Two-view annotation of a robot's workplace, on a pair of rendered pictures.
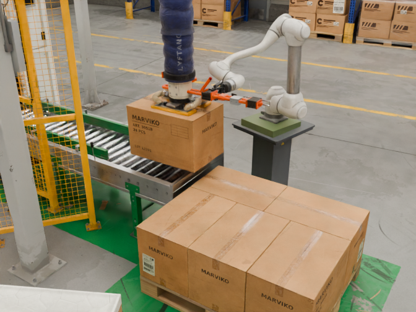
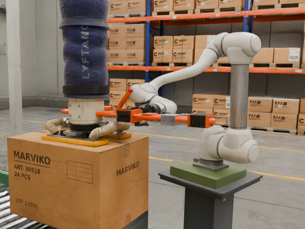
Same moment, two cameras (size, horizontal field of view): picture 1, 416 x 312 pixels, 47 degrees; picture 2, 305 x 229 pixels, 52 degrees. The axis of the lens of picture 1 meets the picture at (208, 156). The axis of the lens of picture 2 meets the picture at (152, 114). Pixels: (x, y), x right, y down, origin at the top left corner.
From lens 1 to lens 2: 195 cm
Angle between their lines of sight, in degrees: 20
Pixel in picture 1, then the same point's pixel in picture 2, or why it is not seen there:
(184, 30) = (93, 18)
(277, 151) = (218, 210)
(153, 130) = (41, 172)
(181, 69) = (86, 77)
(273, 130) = (217, 179)
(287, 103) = (233, 141)
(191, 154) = (97, 210)
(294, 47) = (240, 65)
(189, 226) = not seen: outside the picture
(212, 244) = not seen: outside the picture
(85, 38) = (15, 105)
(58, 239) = not seen: outside the picture
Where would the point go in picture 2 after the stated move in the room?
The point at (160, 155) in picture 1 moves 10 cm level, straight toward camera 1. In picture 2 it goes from (50, 213) to (47, 223)
